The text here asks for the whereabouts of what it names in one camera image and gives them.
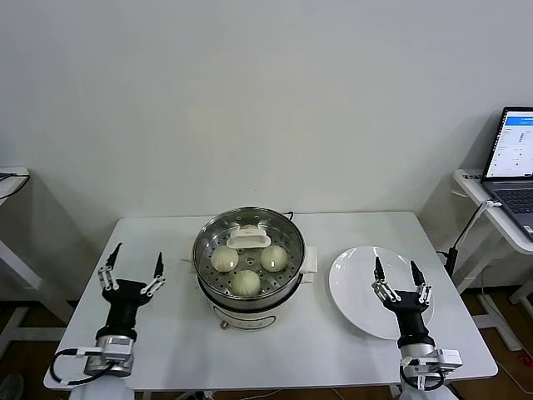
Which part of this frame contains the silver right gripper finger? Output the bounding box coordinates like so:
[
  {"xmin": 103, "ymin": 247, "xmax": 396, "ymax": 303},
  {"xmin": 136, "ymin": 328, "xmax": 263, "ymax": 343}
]
[
  {"xmin": 370, "ymin": 256, "xmax": 401, "ymax": 303},
  {"xmin": 409, "ymin": 260, "xmax": 434, "ymax": 307}
]

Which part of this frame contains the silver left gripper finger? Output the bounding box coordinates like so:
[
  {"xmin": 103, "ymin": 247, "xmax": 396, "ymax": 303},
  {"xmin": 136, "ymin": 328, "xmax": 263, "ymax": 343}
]
[
  {"xmin": 97, "ymin": 242, "xmax": 124, "ymax": 293},
  {"xmin": 139, "ymin": 251, "xmax": 167, "ymax": 298}
]

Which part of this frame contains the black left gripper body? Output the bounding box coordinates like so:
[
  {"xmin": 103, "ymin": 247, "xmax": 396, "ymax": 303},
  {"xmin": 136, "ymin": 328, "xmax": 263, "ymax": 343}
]
[{"xmin": 96, "ymin": 279, "xmax": 148, "ymax": 338}]

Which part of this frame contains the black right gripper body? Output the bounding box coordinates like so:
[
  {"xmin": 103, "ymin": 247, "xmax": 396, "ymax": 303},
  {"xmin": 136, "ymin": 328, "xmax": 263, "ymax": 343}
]
[{"xmin": 384, "ymin": 289, "xmax": 431, "ymax": 350}]

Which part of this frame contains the glass lid with white handle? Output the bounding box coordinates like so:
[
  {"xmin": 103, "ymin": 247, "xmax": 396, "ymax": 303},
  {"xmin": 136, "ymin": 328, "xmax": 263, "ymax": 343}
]
[{"xmin": 192, "ymin": 206, "xmax": 305, "ymax": 299}]

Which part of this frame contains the stainless steel steamer basket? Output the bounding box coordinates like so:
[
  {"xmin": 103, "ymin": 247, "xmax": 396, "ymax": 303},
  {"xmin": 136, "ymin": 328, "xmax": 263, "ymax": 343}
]
[{"xmin": 191, "ymin": 206, "xmax": 306, "ymax": 312}]

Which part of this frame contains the white round plate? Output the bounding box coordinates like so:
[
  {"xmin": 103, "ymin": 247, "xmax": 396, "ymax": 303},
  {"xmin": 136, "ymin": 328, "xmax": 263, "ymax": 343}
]
[{"xmin": 328, "ymin": 245, "xmax": 436, "ymax": 341}]

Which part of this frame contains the white electric cooker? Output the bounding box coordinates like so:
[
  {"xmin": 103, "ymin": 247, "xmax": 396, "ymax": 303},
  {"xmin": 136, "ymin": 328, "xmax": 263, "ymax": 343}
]
[{"xmin": 179, "ymin": 243, "xmax": 319, "ymax": 333}]

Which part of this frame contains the white laptop desk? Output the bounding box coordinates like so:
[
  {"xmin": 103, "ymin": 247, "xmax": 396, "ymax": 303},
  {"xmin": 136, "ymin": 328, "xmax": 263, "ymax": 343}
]
[{"xmin": 452, "ymin": 167, "xmax": 533, "ymax": 352}]

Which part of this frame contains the white side table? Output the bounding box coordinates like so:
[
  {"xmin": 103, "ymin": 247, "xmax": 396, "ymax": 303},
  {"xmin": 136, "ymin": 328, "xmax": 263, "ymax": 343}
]
[{"xmin": 0, "ymin": 166, "xmax": 76, "ymax": 349}]

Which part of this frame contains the grey open laptop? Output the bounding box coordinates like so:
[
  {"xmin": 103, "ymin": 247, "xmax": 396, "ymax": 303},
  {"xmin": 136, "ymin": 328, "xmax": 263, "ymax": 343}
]
[{"xmin": 478, "ymin": 105, "xmax": 533, "ymax": 243}]

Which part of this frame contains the black cable with adapter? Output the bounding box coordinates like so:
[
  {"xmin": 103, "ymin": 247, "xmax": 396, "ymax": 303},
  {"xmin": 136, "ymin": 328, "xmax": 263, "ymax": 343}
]
[{"xmin": 436, "ymin": 207, "xmax": 480, "ymax": 277}]

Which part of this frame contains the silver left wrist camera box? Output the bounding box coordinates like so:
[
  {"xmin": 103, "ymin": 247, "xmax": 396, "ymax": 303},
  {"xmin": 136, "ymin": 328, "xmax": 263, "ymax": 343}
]
[{"xmin": 101, "ymin": 336, "xmax": 136, "ymax": 363}]

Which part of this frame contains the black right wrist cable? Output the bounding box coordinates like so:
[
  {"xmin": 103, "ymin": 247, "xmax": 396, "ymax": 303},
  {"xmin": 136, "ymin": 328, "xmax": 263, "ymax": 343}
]
[{"xmin": 398, "ymin": 358, "xmax": 447, "ymax": 391}]

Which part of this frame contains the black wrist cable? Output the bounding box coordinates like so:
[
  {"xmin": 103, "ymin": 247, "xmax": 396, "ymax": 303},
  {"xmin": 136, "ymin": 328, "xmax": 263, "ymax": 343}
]
[
  {"xmin": 398, "ymin": 358, "xmax": 447, "ymax": 391},
  {"xmin": 49, "ymin": 347, "xmax": 120, "ymax": 387}
]

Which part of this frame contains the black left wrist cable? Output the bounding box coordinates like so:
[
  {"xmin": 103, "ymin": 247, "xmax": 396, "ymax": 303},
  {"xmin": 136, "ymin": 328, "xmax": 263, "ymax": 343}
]
[{"xmin": 49, "ymin": 347, "xmax": 120, "ymax": 387}]

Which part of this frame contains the white laptop cable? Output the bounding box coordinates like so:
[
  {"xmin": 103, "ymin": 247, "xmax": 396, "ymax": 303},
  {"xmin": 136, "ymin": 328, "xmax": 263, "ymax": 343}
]
[{"xmin": 471, "ymin": 199, "xmax": 504, "ymax": 220}]

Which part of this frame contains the thin black cable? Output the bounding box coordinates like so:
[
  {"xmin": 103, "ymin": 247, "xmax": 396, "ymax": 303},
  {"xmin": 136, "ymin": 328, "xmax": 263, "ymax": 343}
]
[{"xmin": 0, "ymin": 172, "xmax": 31, "ymax": 200}]

